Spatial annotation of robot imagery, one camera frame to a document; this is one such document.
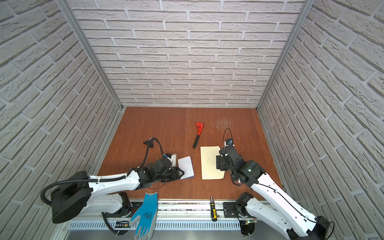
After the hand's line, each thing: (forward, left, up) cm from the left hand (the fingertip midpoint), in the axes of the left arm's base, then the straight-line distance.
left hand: (184, 172), depth 81 cm
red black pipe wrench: (+37, -11, -4) cm, 38 cm away
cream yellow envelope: (+3, -15, -6) cm, 16 cm away
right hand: (+3, -22, +11) cm, 24 cm away
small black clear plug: (+23, +25, -5) cm, 34 cm away
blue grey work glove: (-21, +20, -4) cm, 29 cm away
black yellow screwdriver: (-20, -15, -2) cm, 25 cm away
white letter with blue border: (+6, -1, -3) cm, 7 cm away
